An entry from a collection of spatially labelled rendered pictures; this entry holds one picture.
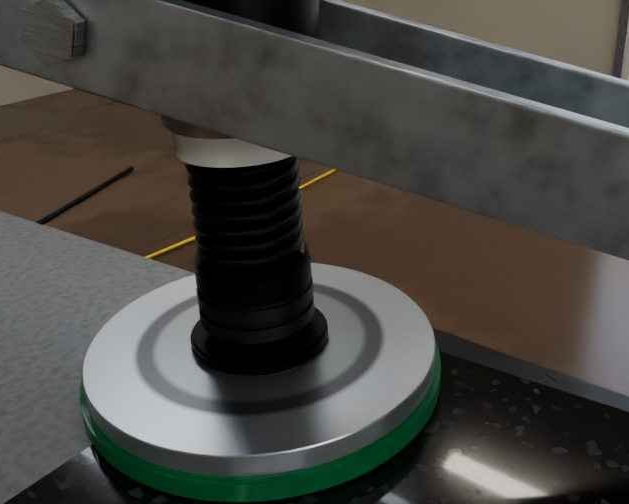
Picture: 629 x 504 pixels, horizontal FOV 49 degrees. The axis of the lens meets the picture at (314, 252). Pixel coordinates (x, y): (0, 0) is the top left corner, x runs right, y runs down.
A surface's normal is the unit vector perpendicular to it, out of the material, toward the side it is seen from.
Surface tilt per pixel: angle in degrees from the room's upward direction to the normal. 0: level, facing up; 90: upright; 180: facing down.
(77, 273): 0
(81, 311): 0
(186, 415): 0
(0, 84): 90
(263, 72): 90
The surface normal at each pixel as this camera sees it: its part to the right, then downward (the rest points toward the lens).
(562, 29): -0.64, 0.36
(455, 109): -0.26, 0.43
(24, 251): -0.05, -0.90
